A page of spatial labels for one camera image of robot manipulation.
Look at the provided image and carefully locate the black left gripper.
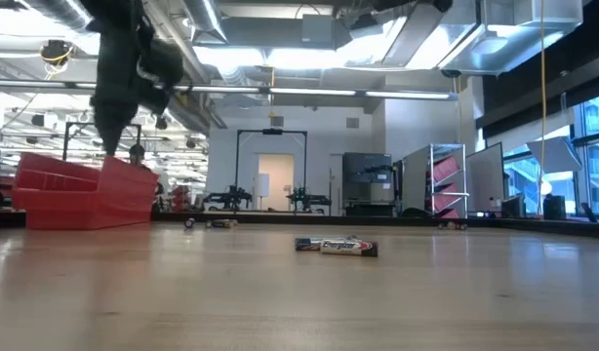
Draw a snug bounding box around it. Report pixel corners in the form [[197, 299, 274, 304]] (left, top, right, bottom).
[[91, 47, 145, 158]]

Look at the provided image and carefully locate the person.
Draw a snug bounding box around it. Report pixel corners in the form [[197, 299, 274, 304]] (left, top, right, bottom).
[[127, 142, 165, 212]]

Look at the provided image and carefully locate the red plastic bin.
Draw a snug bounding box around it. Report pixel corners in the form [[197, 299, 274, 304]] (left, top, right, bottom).
[[11, 151, 160, 231]]

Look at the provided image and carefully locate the distant red bin stack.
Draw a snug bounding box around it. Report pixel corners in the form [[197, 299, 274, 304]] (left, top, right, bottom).
[[171, 183, 191, 212]]

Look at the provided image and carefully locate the light wooden door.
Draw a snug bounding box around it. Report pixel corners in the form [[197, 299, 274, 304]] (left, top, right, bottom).
[[258, 153, 296, 212]]

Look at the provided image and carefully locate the grey ceiling box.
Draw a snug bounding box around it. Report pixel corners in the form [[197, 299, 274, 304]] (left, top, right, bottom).
[[301, 13, 336, 45]]

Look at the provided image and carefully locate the black cabinet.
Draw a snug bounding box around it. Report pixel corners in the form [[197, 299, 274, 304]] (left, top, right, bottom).
[[341, 152, 396, 218]]

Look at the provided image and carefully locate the red shelf bin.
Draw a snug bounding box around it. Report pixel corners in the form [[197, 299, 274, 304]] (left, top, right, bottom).
[[433, 156, 461, 184], [433, 183, 461, 212]]

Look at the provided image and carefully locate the grey panel board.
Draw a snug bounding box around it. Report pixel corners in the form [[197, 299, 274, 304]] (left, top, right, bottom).
[[464, 142, 505, 215]]

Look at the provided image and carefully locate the small black monitor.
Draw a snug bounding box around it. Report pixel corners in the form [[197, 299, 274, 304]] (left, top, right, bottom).
[[500, 194, 527, 219]]

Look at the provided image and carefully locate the black gantry frame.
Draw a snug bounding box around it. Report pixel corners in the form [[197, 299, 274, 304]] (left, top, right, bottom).
[[235, 128, 309, 215], [61, 120, 143, 162]]

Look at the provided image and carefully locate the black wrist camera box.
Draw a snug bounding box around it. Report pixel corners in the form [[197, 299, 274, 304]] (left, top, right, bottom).
[[136, 37, 186, 117]]

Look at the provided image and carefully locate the round silver ventilation duct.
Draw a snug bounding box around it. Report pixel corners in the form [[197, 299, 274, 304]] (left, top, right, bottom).
[[16, 0, 227, 133]]

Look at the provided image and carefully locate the yellow cable reel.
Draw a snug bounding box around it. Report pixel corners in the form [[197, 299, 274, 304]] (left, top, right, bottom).
[[39, 37, 76, 79]]

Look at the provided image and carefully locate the black table edge frame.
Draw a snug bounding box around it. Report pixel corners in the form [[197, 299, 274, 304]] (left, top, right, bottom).
[[0, 207, 599, 240]]

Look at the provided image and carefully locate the angled silver duct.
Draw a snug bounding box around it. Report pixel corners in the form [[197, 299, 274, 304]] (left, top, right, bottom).
[[347, 9, 452, 69]]

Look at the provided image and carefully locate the large rectangular silver duct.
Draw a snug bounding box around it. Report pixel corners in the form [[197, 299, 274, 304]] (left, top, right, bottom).
[[438, 0, 584, 78]]

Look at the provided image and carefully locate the yellow hanging cable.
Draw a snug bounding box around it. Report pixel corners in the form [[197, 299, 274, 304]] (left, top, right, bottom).
[[537, 0, 549, 218]]

